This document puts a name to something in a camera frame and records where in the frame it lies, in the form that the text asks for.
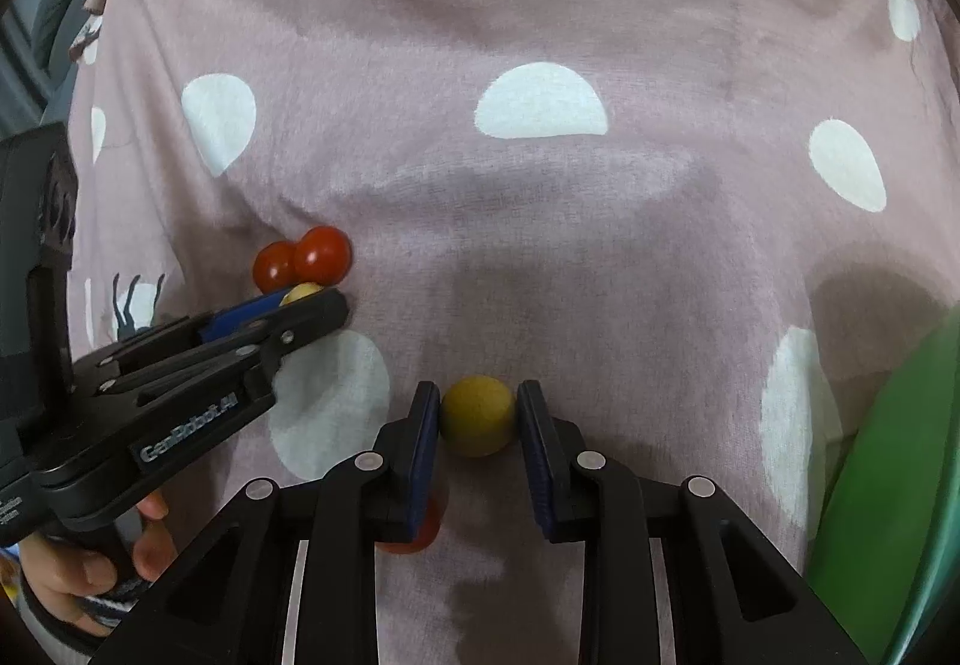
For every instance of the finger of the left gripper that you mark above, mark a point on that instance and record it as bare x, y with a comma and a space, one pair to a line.
153, 344
263, 342

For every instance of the grey sofa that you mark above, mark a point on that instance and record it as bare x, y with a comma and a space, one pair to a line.
38, 74

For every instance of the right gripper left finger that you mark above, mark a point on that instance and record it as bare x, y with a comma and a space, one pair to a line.
299, 557

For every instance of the pink polka dot blanket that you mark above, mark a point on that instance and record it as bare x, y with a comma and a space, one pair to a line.
709, 228

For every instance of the person's left hand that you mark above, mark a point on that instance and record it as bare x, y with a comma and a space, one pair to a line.
60, 575

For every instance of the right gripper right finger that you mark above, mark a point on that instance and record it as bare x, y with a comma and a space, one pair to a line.
732, 596

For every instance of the red cherry tomato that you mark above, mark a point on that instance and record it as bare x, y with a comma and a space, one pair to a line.
273, 268
323, 256
420, 529

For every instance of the teal green bowl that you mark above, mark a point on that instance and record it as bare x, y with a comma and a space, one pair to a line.
886, 551

